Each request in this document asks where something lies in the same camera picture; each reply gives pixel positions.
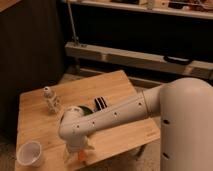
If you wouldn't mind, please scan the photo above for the wooden table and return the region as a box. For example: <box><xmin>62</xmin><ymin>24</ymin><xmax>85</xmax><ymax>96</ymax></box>
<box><xmin>15</xmin><ymin>71</ymin><xmax>160</xmax><ymax>171</ymax></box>

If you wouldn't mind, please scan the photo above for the small white robot toy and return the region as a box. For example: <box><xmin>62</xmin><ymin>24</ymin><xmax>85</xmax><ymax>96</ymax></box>
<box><xmin>43</xmin><ymin>86</ymin><xmax>61</xmax><ymax>114</ymax></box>

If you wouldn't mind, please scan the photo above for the white plastic cup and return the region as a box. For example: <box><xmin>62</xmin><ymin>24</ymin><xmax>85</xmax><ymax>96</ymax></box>
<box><xmin>16</xmin><ymin>141</ymin><xmax>44</xmax><ymax>167</ymax></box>

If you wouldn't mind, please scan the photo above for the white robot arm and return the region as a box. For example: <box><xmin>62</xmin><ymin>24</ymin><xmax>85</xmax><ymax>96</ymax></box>
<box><xmin>58</xmin><ymin>78</ymin><xmax>213</xmax><ymax>171</ymax></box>

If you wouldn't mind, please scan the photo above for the wooden shelf rack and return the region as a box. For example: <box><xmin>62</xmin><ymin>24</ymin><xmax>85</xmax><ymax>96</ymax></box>
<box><xmin>65</xmin><ymin>0</ymin><xmax>213</xmax><ymax>80</ymax></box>

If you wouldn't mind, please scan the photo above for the metal stand pole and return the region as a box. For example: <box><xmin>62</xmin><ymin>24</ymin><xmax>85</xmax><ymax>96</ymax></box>
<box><xmin>66</xmin><ymin>0</ymin><xmax>81</xmax><ymax>46</ymax></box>

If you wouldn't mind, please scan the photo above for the black striped object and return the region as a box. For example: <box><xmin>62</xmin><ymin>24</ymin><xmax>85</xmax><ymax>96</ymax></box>
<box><xmin>94</xmin><ymin>97</ymin><xmax>107</xmax><ymax>111</ymax></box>

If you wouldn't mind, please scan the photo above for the black handle on shelf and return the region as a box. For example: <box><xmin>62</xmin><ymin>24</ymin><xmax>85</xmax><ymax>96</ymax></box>
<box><xmin>163</xmin><ymin>56</ymin><xmax>193</xmax><ymax>65</ymax></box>

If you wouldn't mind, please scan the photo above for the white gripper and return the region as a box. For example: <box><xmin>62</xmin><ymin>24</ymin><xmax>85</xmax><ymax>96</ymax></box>
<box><xmin>63</xmin><ymin>136</ymin><xmax>94</xmax><ymax>163</ymax></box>

